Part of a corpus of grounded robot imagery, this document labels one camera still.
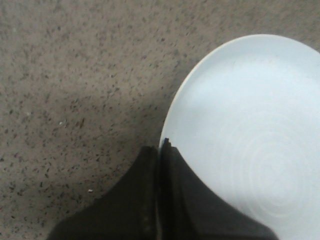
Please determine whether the light blue round plate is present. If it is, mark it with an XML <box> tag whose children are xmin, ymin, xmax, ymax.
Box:
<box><xmin>160</xmin><ymin>34</ymin><xmax>320</xmax><ymax>240</ymax></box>

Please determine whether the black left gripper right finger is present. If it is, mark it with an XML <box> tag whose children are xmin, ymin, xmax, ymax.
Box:
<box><xmin>158</xmin><ymin>138</ymin><xmax>277</xmax><ymax>240</ymax></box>

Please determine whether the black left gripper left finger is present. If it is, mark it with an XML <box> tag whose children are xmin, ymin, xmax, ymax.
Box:
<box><xmin>47</xmin><ymin>146</ymin><xmax>158</xmax><ymax>240</ymax></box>

